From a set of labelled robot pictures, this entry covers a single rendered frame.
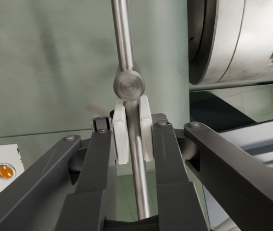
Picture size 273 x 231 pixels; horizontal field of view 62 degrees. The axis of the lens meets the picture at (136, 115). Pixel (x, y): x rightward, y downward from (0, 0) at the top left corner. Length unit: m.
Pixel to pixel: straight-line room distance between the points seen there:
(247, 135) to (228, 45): 0.65
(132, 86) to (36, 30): 0.19
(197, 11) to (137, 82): 0.24
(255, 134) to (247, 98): 0.82
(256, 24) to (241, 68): 0.08
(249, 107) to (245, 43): 1.45
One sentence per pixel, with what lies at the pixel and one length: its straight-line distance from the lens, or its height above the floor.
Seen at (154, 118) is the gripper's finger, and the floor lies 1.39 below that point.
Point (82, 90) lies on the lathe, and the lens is 0.31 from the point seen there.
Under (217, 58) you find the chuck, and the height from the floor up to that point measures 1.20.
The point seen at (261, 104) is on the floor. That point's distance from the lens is 1.84.
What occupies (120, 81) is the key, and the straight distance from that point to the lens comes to 0.16.
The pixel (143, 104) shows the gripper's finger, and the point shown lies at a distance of 0.17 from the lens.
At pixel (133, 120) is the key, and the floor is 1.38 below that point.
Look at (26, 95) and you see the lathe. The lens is 0.33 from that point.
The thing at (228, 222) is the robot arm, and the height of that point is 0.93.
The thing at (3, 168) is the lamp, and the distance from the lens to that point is 0.39.
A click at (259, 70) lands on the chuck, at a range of 0.43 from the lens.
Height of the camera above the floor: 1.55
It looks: 72 degrees down
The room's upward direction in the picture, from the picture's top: 178 degrees clockwise
